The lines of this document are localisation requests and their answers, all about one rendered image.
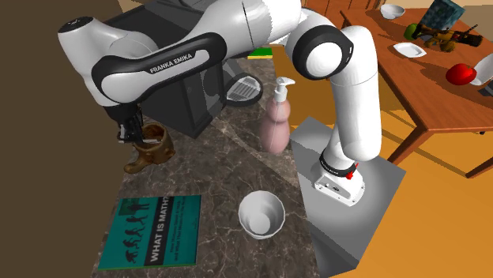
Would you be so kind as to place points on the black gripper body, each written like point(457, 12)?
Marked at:
point(122, 113)

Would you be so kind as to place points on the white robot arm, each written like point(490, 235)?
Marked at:
point(346, 96)

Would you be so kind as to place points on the brown figure-shaped mug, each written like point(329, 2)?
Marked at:
point(158, 148)

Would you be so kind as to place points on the black coffee machine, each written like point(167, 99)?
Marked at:
point(181, 104)

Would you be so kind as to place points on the teal book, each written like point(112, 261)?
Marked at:
point(169, 231)

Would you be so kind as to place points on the green and yellow sponge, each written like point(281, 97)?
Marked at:
point(260, 53)

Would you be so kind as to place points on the pink soap dispenser bottle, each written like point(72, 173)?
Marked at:
point(274, 131)

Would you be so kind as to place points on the white faceted bowl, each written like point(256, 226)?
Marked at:
point(262, 215)

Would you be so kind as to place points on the grey robot stand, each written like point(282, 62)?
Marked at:
point(346, 227)

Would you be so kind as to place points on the wooden dining table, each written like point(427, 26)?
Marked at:
point(419, 92)

